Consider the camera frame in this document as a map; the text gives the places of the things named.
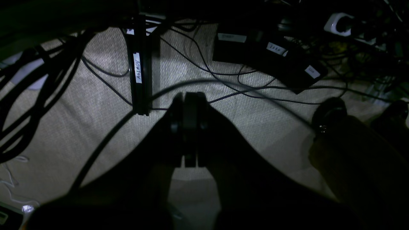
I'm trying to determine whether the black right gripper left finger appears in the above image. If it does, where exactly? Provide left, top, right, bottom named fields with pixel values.
left=29, top=93, right=183, bottom=230

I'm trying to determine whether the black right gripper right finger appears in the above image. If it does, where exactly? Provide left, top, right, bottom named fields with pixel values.
left=184, top=93, right=362, bottom=230

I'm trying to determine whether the black labelled power brick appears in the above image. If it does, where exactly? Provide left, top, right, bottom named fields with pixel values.
left=213, top=24, right=328, bottom=94

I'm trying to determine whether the black box with ASIMOV label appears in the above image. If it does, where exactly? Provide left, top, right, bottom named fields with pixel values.
left=122, top=15, right=152, bottom=116

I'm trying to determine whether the white power strip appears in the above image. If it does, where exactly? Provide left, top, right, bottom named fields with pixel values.
left=323, top=12, right=387, bottom=46

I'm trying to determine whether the thick black cable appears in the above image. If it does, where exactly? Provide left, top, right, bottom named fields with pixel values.
left=69, top=79, right=315, bottom=192

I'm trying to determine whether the thin black cable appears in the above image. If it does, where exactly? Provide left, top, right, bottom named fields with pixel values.
left=80, top=27, right=397, bottom=111

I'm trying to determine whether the black cable bundle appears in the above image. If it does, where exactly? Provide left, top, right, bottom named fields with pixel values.
left=0, top=30, right=93, bottom=163

